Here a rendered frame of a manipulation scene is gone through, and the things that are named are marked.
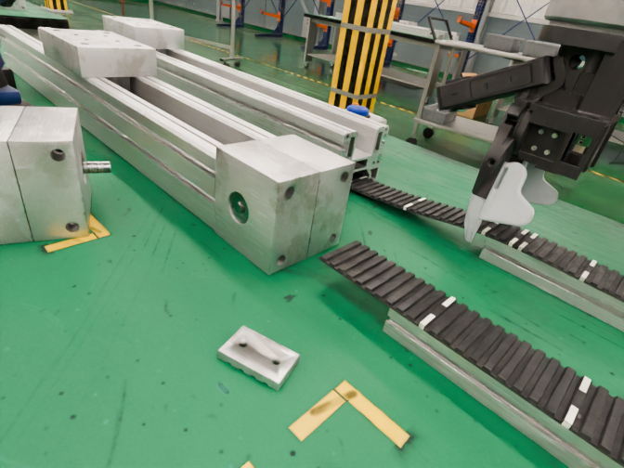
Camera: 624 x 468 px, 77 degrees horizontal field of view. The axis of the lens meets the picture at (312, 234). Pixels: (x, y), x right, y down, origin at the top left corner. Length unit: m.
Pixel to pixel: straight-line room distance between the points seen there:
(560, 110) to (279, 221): 0.27
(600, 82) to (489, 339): 0.24
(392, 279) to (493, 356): 0.10
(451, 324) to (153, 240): 0.28
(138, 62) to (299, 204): 0.41
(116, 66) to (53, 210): 0.31
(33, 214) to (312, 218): 0.25
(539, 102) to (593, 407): 0.26
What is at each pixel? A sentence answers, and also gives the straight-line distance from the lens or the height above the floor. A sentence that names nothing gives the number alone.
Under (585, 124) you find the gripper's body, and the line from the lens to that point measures 0.41.
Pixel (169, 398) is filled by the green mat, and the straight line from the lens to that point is 0.28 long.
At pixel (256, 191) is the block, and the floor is 0.86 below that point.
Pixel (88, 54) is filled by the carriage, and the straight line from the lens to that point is 0.67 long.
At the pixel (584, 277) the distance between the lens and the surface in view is 0.46.
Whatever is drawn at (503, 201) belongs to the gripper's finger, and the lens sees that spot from 0.43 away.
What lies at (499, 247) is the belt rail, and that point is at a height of 0.80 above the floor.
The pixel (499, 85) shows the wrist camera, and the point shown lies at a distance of 0.45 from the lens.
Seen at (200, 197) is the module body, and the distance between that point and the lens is 0.43.
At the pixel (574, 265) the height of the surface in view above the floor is 0.82.
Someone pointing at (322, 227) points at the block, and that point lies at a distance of 0.39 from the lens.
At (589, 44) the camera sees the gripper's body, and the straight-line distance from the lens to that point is 0.42.
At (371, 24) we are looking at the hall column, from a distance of 3.70.
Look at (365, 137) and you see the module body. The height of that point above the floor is 0.84.
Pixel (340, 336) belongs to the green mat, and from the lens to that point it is 0.32.
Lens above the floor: 1.00
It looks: 31 degrees down
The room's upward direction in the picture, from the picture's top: 9 degrees clockwise
